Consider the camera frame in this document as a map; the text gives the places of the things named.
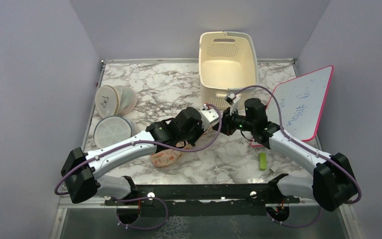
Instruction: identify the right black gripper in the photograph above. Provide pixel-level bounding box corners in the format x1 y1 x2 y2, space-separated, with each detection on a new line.
213 106 256 136

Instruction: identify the peach floral mesh laundry bag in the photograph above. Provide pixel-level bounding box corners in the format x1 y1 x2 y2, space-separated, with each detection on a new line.
150 126 216 169

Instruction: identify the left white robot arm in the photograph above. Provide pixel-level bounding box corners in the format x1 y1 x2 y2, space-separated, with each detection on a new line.
54 104 222 205

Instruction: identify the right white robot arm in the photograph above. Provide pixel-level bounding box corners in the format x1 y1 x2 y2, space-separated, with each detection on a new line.
220 95 360 212

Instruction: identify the cream plastic laundry basket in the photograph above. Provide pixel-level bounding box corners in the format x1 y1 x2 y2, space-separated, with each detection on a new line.
198 31 259 110

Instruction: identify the beige round mesh bag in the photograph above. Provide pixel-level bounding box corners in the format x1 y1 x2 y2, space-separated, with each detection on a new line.
95 85 137 118

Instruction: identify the green marker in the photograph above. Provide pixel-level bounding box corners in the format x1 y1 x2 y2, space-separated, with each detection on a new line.
259 152 267 170

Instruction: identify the pink framed whiteboard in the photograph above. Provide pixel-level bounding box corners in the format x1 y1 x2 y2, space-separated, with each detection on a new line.
250 65 335 148

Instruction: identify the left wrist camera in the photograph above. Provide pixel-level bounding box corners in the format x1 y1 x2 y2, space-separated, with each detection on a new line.
200 103 221 127

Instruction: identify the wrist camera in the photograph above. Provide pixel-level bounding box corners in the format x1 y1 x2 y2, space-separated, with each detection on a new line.
225 93 242 115
200 103 221 127

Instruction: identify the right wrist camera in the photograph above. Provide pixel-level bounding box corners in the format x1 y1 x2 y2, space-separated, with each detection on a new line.
225 93 242 115

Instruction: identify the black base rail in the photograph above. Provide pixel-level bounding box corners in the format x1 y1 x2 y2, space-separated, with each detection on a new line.
104 184 300 217

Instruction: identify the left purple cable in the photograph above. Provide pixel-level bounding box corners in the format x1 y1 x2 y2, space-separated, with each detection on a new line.
54 103 223 231

